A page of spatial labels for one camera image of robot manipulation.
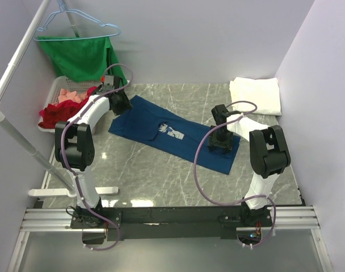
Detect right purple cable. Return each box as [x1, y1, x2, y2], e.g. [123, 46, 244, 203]
[193, 100, 276, 249]

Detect white clothes rack pole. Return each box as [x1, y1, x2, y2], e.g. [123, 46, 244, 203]
[0, 0, 79, 198]

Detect pink garment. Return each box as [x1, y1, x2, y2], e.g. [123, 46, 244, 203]
[58, 88, 87, 103]

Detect folded white t shirt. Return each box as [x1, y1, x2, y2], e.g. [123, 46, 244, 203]
[229, 77, 282, 116]

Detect purple cable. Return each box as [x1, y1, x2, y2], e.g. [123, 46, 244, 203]
[61, 63, 133, 252]
[193, 100, 276, 249]

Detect aluminium rail frame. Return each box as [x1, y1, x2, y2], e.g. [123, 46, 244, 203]
[7, 206, 334, 271]

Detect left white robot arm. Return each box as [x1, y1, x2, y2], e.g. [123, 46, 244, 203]
[55, 76, 132, 228]

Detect dark red garment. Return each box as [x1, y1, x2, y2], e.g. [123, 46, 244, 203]
[38, 99, 87, 129]

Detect light blue wire hanger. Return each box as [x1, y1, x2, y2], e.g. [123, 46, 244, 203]
[36, 0, 121, 41]

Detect green hanging cloth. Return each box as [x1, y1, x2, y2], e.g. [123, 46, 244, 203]
[37, 36, 119, 83]

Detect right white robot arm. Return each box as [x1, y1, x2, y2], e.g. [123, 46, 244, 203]
[208, 104, 291, 226]

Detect blue mickey t shirt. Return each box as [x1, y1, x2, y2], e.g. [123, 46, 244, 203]
[108, 96, 240, 175]

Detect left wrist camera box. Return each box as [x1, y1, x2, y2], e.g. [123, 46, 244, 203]
[100, 75, 115, 85]

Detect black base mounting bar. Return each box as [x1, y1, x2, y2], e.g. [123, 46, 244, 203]
[65, 204, 276, 245]

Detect white rack foot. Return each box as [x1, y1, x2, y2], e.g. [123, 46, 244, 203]
[28, 186, 119, 198]

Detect magenta garment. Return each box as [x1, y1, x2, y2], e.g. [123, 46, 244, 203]
[87, 86, 99, 96]

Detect white plastic laundry basket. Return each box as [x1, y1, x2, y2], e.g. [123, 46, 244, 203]
[38, 76, 100, 133]

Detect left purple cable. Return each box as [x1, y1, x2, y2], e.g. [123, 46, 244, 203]
[61, 63, 133, 252]

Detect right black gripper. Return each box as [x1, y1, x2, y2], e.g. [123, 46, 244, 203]
[207, 126, 233, 155]

